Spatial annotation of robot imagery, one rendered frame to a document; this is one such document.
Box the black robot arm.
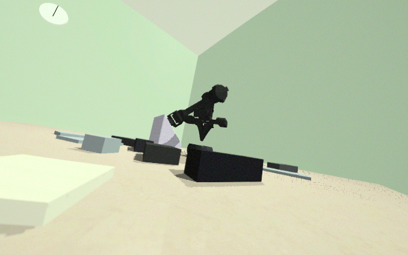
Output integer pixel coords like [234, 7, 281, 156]
[167, 85, 229, 128]

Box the dark grey controller unit with green rocker switches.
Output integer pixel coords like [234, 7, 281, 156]
[187, 143, 213, 151]

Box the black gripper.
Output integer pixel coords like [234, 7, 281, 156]
[182, 103, 227, 141]

